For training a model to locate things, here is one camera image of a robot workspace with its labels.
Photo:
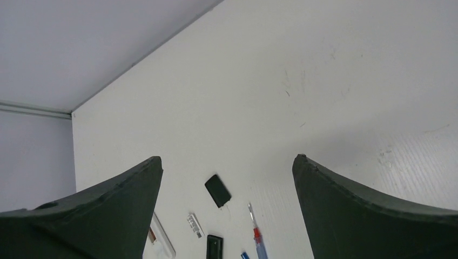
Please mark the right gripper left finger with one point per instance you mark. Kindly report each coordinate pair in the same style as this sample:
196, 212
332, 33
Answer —
108, 220

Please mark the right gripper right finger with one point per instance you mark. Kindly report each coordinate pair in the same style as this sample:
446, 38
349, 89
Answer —
346, 219

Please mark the white remote control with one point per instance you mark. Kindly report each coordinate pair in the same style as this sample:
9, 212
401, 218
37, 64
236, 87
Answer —
158, 244

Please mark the white battery cover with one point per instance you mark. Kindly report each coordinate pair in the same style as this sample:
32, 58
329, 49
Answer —
195, 226

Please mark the blue red screwdriver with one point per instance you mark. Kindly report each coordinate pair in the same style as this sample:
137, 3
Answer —
259, 243

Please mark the blue battery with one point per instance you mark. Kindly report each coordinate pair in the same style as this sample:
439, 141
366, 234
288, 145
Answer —
244, 255

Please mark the black remote control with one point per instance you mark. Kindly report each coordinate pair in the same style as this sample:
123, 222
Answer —
214, 247

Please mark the black battery cover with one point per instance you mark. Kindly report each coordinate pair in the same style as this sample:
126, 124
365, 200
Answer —
217, 190

